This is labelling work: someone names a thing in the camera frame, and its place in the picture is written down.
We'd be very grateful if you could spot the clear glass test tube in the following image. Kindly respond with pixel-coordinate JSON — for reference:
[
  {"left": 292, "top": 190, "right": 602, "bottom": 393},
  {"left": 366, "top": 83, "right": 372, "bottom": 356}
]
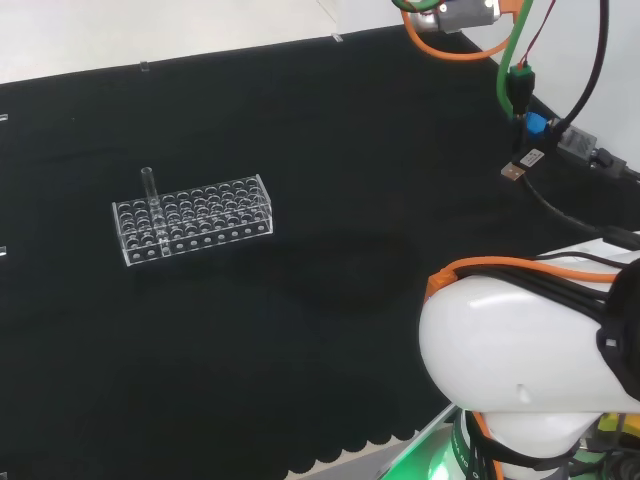
[{"left": 140, "top": 167, "right": 169, "bottom": 251}]

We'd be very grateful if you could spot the clear acrylic test tube rack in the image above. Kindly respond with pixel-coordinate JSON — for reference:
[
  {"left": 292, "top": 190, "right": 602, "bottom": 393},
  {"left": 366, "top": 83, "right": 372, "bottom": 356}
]
[{"left": 112, "top": 173, "right": 275, "bottom": 269}]

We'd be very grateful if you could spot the black bench cloth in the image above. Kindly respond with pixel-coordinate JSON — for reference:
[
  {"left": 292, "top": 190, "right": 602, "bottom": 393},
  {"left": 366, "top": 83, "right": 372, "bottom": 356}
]
[{"left": 0, "top": 30, "right": 640, "bottom": 480}]

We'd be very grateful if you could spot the small blue connector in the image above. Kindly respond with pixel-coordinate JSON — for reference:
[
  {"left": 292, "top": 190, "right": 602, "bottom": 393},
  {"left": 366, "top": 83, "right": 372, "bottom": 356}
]
[{"left": 522, "top": 111, "right": 552, "bottom": 140}]

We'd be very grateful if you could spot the grey adapter block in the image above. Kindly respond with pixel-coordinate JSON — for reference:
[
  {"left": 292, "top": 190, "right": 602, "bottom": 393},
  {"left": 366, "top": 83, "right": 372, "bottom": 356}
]
[{"left": 556, "top": 127, "right": 600, "bottom": 162}]

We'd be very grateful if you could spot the black cable with USB plug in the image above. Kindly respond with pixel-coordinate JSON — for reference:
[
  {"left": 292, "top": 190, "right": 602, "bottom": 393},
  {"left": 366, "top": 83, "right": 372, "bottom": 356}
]
[{"left": 500, "top": 148, "right": 640, "bottom": 247}]

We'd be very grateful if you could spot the orange cable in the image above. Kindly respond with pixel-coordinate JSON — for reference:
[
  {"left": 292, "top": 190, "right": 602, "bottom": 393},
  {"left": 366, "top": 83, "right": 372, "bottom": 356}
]
[{"left": 402, "top": 0, "right": 622, "bottom": 480}]

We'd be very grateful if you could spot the green cable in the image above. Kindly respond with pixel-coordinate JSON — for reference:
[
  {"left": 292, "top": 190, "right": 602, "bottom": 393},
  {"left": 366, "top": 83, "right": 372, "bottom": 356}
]
[{"left": 495, "top": 0, "right": 537, "bottom": 121}]

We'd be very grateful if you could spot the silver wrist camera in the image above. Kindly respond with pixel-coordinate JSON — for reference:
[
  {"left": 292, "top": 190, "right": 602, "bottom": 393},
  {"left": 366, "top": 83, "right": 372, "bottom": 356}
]
[{"left": 405, "top": 0, "right": 501, "bottom": 35}]

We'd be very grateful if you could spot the thin red wire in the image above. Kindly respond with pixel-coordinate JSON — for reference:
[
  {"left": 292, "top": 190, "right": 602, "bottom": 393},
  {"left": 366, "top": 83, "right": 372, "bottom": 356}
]
[{"left": 519, "top": 0, "right": 557, "bottom": 69}]

